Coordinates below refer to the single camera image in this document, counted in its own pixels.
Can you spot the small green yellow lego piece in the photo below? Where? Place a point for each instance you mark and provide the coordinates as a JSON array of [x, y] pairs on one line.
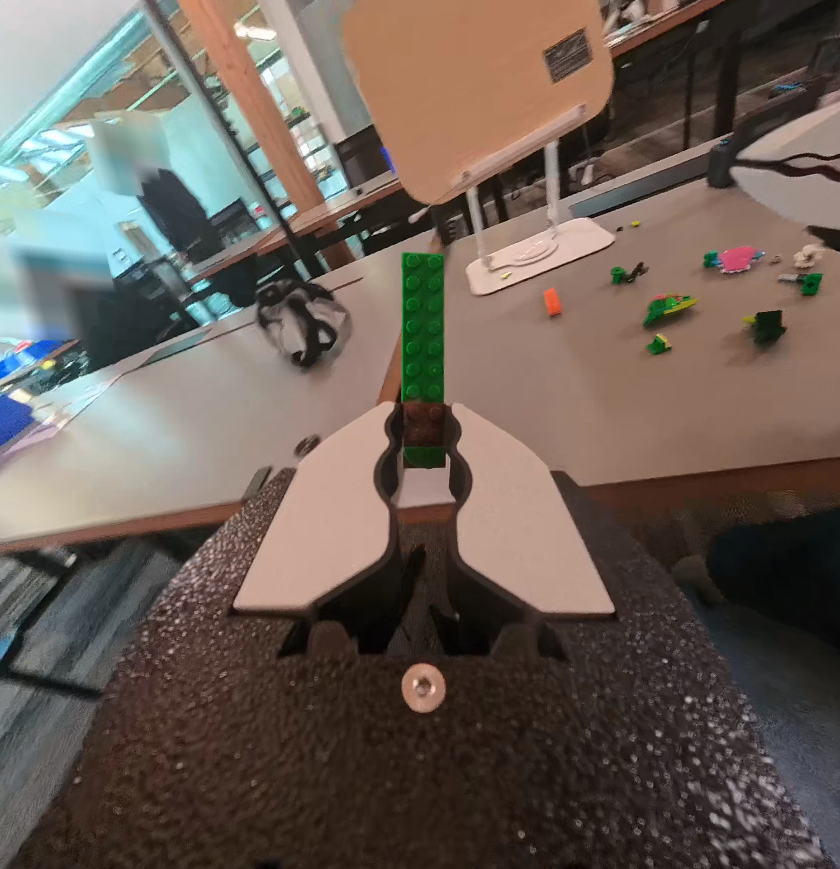
[[658, 345]]

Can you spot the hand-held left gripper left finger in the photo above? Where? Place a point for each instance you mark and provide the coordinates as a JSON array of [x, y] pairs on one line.
[[325, 529]]

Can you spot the orange brick separator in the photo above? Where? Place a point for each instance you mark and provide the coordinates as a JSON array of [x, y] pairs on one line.
[[553, 302]]

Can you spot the blue storage bin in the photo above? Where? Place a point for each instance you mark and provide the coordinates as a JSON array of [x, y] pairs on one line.
[[6, 421]]

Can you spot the long green lego plate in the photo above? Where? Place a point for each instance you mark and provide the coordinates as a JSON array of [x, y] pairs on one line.
[[423, 326]]

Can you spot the person's leg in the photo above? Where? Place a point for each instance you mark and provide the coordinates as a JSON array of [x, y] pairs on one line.
[[779, 557]]

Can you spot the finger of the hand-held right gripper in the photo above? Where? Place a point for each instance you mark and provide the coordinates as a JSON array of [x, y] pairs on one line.
[[813, 136], [820, 200]]

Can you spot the wooden desk lamp white base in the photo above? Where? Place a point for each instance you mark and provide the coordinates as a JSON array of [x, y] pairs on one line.
[[474, 88]]

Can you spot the green round brown lego piece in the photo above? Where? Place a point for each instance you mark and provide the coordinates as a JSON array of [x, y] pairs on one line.
[[627, 273]]

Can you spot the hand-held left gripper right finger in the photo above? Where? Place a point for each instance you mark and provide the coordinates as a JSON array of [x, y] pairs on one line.
[[528, 536]]

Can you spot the green wedge build pink studs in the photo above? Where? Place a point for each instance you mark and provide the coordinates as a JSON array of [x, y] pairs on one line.
[[667, 311]]

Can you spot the pink lego assembly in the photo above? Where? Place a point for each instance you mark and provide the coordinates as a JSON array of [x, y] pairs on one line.
[[735, 259]]

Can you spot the spare hand-held gripper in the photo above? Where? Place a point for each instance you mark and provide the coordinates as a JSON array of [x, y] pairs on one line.
[[304, 322]]

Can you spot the white lego piece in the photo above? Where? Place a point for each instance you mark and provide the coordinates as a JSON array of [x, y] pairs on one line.
[[808, 255]]

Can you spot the green lego brick grey rod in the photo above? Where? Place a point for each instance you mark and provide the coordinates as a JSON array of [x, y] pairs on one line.
[[811, 284]]

